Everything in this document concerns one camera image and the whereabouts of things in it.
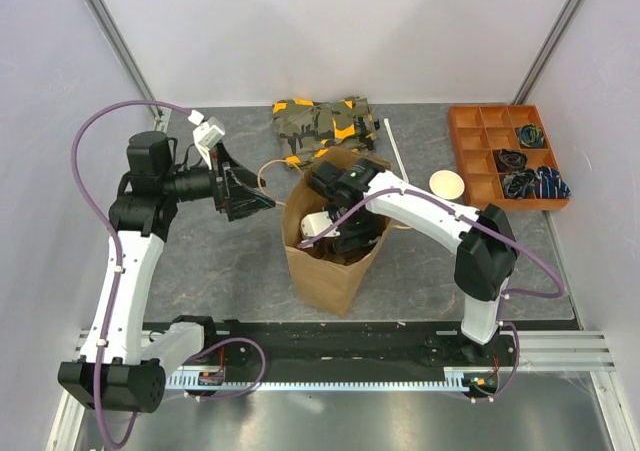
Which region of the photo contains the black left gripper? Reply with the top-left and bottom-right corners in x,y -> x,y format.
162,140 -> 275,221

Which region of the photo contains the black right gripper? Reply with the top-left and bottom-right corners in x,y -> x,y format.
322,203 -> 383,256

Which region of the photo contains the brown paper bag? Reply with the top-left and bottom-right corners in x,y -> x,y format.
281,147 -> 392,316

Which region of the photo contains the white paper straw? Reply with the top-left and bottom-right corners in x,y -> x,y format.
383,118 -> 409,183

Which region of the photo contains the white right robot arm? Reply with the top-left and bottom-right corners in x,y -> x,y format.
298,158 -> 519,365

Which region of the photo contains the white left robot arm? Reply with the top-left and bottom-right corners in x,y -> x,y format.
58,124 -> 275,413

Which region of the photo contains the camouflage folded cloth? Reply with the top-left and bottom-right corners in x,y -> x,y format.
271,96 -> 380,168

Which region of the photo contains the orange compartment tray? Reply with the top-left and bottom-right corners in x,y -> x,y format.
448,104 -> 571,211

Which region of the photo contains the dark brown rolled sock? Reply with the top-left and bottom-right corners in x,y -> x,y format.
493,149 -> 528,173

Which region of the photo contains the grey patterned rolled sock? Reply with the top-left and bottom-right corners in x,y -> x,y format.
501,168 -> 538,199

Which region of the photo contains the blue striped rolled sock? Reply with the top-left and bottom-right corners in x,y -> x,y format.
534,166 -> 571,199

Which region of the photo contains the green blue rolled sock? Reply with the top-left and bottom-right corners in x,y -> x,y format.
516,123 -> 546,149

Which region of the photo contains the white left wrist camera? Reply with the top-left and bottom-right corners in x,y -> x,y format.
192,117 -> 226,170

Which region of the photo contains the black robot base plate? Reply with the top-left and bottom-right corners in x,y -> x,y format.
142,318 -> 516,387

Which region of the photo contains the white slotted cable duct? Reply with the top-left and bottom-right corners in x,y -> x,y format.
165,367 -> 469,393

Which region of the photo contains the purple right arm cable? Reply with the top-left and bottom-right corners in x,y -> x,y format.
296,190 -> 566,403

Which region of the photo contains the aluminium frame rail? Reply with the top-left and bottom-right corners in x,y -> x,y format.
519,330 -> 615,373

